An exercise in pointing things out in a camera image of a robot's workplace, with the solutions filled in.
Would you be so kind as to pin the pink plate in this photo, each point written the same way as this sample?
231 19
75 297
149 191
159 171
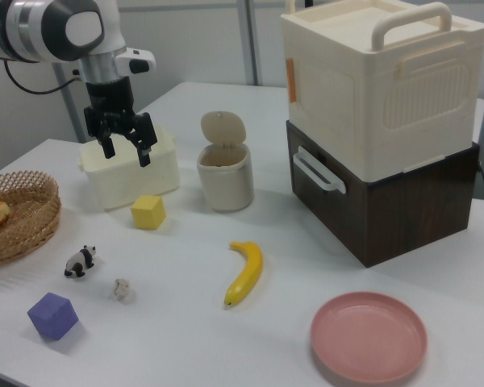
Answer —
367 336

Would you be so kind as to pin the purple cube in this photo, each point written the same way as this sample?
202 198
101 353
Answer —
52 318

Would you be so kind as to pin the yellow cube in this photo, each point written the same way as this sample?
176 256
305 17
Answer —
147 213

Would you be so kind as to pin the yellow banana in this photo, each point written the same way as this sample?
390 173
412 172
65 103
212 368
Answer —
248 274

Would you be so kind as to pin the panda figurine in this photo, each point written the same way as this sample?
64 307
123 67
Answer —
80 262

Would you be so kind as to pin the orange tape strip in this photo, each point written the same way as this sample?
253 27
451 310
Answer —
292 80

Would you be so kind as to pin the grey partition post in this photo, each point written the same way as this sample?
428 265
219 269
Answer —
250 40

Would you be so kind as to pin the woven wicker basket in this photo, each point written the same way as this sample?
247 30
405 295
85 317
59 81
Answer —
32 225

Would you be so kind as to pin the dark brown wooden drawer box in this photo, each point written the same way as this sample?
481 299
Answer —
403 217

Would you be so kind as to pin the paper ball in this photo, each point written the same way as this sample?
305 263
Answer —
122 288

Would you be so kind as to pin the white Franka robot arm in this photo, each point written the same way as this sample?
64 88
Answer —
32 28

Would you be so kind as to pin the cream open plastic bin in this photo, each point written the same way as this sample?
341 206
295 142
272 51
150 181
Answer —
133 181

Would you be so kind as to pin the beige trash can with lid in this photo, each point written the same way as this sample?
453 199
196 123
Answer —
225 181

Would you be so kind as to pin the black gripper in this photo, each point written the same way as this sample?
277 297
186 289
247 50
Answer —
111 102

